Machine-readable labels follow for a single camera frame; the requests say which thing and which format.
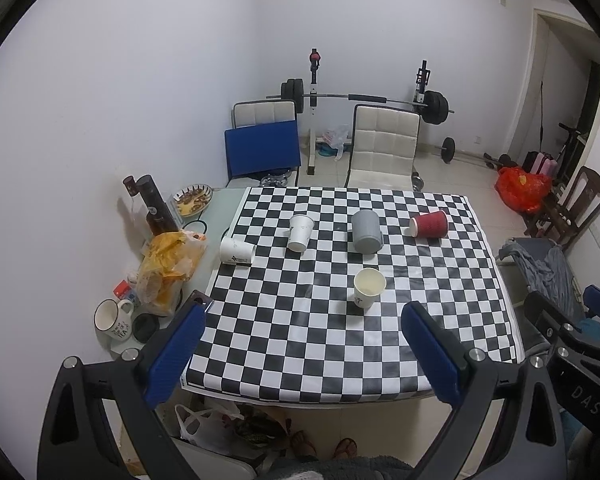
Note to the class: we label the short barbell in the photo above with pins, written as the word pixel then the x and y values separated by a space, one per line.
pixel 448 149

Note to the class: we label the red ribbed paper cup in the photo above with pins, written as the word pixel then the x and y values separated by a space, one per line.
pixel 429 224

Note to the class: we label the grey plastic mug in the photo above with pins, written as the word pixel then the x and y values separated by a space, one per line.
pixel 366 232

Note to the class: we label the white plastic shopping bag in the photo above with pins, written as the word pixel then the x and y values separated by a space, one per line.
pixel 207 427

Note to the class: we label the plate with food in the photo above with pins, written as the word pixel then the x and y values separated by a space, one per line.
pixel 192 200

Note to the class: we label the small red box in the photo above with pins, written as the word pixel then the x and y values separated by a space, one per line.
pixel 123 289

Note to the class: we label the black kick scooter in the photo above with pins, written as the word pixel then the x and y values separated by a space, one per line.
pixel 570 147

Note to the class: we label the grey chair seat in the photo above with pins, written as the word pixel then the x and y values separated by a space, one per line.
pixel 215 462

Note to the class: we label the white ceramic mug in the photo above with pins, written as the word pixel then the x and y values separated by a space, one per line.
pixel 111 321

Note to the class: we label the grey cloth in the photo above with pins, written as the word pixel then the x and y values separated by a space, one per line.
pixel 545 265

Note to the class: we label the person's foot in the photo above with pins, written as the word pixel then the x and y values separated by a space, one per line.
pixel 305 444
pixel 346 448

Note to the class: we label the dark tall bottle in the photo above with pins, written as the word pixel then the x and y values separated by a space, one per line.
pixel 156 205

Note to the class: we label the pink suitcase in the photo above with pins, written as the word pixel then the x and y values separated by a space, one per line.
pixel 537 162

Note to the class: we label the black round lid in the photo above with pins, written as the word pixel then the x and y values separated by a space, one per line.
pixel 145 327

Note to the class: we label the black white checkered tablecloth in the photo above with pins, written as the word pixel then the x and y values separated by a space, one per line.
pixel 355 320

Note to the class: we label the black dumbbell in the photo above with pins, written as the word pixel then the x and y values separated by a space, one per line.
pixel 501 161

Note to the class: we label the yellow plastic bag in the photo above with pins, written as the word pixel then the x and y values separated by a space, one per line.
pixel 167 272

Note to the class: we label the white padded chair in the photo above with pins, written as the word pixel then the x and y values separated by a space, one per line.
pixel 264 112
pixel 382 147

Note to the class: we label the dark wooden chair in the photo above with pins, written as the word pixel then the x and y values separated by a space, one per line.
pixel 577 205

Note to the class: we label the barbell with black plates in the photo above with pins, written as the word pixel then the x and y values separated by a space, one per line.
pixel 437 107

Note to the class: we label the white paper cup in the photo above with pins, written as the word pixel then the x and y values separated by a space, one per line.
pixel 237 252
pixel 368 290
pixel 299 232

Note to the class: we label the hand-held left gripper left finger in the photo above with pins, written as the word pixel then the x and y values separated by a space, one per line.
pixel 174 352

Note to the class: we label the translucent white plastic bag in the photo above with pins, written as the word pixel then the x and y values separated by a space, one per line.
pixel 338 139

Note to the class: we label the red plastic bag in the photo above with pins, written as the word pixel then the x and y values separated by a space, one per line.
pixel 522 187

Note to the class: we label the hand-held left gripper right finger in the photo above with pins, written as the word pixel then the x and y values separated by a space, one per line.
pixel 432 355

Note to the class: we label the grey fleece clothing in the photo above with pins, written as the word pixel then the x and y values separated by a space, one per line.
pixel 340 469

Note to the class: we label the patterned bag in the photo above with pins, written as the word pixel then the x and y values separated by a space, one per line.
pixel 262 430

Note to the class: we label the person's left foot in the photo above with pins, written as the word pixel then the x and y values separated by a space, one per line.
pixel 305 444

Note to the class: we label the person's right foot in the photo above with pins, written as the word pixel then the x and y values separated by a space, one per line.
pixel 346 448

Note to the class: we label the barbell rack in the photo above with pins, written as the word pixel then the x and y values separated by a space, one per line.
pixel 312 110

